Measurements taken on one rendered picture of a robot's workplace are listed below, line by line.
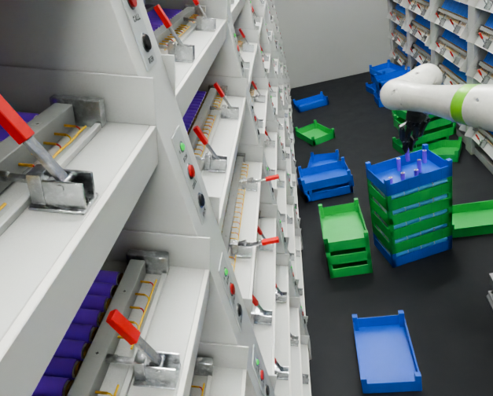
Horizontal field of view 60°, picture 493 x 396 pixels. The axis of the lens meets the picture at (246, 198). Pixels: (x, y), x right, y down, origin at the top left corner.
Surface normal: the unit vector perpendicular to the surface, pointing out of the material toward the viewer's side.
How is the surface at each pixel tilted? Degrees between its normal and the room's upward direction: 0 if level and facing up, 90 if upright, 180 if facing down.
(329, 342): 0
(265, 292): 17
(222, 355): 90
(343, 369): 0
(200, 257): 90
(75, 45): 90
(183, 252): 90
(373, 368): 0
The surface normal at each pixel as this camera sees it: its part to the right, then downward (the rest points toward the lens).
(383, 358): -0.24, -0.84
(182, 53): -0.07, 0.52
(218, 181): 0.06, -0.85
